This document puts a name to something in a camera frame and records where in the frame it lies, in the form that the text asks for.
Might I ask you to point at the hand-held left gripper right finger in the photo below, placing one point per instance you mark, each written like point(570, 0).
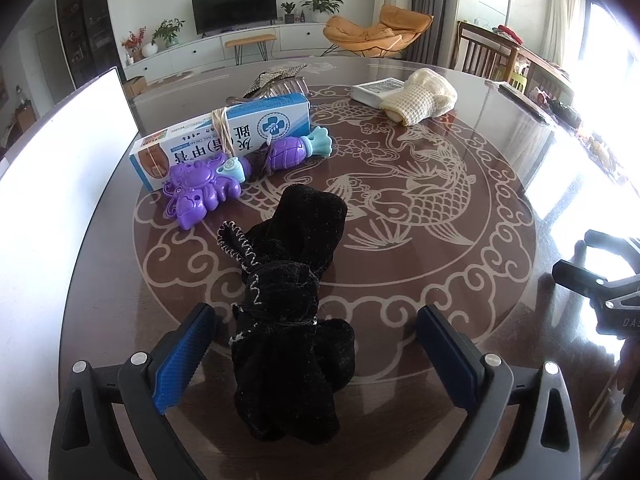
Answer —
point(445, 355)

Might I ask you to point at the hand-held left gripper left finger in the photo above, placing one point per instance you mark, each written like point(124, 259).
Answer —
point(180, 360)

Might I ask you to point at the white cardboard box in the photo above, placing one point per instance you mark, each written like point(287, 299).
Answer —
point(65, 130)

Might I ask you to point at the person's right hand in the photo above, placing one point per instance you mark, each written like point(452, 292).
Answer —
point(629, 365)

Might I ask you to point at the white television cabinet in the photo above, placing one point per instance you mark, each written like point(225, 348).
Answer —
point(195, 55)

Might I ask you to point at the cream knitted mitt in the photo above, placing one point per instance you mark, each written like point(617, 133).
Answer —
point(425, 95)

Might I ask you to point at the black velvet cloth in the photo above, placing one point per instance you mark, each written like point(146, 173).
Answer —
point(285, 360)

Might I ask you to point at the large leafy potted plant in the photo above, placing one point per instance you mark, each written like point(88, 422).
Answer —
point(320, 5)

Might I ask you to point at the red flowers in vase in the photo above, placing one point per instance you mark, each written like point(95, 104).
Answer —
point(132, 42)

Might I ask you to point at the wooden slatted chair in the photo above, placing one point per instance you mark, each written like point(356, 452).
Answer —
point(482, 52)

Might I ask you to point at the purple plastic toy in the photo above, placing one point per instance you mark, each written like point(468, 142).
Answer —
point(200, 190)

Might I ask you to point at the orange lounge chair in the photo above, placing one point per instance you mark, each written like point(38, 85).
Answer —
point(370, 32)

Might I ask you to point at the dark glass display cabinet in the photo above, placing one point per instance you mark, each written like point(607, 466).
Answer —
point(82, 20)

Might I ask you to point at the bushy green potted plant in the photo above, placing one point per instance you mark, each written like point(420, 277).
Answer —
point(167, 32)

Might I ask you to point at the white round vase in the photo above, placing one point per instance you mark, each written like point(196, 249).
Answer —
point(149, 50)

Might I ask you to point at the blue white ointment box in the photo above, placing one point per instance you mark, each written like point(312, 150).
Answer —
point(280, 120)

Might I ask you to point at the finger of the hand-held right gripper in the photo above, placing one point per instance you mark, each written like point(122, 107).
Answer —
point(610, 241)
point(580, 276)

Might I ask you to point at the white tissue pack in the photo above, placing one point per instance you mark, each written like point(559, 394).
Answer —
point(372, 91)

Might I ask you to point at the brown cardboard box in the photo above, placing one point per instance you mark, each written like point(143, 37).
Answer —
point(134, 87)

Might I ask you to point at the brown patterned desk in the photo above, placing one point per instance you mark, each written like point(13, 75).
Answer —
point(450, 285)

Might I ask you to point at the black television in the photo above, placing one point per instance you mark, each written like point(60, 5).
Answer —
point(235, 7)

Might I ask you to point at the orange bench with metal legs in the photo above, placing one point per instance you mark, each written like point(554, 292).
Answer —
point(250, 40)

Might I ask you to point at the glittery claw hair clip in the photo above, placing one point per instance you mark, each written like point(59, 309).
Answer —
point(272, 80)

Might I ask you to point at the grey curtain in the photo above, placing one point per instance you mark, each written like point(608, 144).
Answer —
point(427, 10)

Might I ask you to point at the small potted plant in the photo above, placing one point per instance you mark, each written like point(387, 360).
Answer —
point(288, 10)

